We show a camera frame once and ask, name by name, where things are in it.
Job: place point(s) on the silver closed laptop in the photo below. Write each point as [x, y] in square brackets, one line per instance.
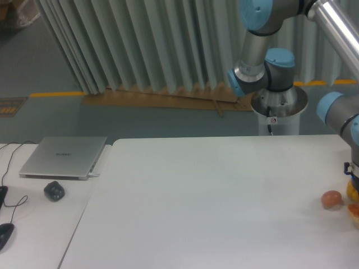
[64, 157]

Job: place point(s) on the yellow toy pepper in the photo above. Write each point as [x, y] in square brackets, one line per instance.
[352, 193]

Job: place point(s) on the black keyboard edge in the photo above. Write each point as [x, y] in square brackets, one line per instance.
[3, 192]

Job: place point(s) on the black computer mouse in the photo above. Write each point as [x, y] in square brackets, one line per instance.
[6, 231]

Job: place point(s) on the orange glazed bread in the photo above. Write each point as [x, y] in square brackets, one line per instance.
[353, 211]

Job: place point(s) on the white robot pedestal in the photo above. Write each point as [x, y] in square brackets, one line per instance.
[278, 126]

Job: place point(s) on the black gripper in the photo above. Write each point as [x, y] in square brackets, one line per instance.
[351, 169]

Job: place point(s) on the grey folding partition screen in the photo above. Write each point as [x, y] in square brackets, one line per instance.
[109, 44]

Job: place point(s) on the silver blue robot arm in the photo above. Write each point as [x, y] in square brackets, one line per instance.
[287, 41]

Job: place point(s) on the clear plastic bag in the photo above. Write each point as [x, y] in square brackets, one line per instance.
[26, 12]

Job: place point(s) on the black earbud case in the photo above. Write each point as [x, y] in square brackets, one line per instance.
[54, 191]

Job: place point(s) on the brown cardboard sheet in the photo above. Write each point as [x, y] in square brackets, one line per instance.
[220, 99]

